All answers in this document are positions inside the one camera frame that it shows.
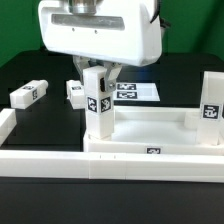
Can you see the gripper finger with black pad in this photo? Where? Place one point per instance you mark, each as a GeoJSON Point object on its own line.
{"type": "Point", "coordinates": [108, 82]}
{"type": "Point", "coordinates": [81, 63]}

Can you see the white desk tabletop tray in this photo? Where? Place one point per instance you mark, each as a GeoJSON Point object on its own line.
{"type": "Point", "coordinates": [154, 130]}

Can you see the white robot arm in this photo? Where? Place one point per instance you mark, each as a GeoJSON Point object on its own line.
{"type": "Point", "coordinates": [115, 32]}

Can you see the fiducial marker sheet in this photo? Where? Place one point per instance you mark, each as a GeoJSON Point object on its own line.
{"type": "Point", "coordinates": [136, 92]}

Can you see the white U-shaped fence frame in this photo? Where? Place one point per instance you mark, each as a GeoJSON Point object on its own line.
{"type": "Point", "coordinates": [99, 165]}

